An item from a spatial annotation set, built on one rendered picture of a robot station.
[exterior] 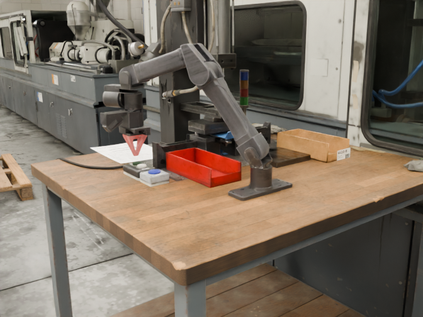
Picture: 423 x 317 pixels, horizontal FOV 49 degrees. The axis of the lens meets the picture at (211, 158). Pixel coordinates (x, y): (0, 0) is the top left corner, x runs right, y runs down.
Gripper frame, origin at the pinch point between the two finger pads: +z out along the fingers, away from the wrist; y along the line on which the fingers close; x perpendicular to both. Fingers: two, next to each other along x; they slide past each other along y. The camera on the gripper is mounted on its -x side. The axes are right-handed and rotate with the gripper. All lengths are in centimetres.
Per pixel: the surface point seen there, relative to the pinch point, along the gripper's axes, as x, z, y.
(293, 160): 48, 5, 24
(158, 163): 8.6, 4.9, -0.6
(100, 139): 116, 67, -298
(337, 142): 70, 2, 25
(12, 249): -5, 99, -167
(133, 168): -2.6, 3.9, 2.8
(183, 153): 16.9, 2.3, 2.4
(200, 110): 32.0, -9.7, -8.6
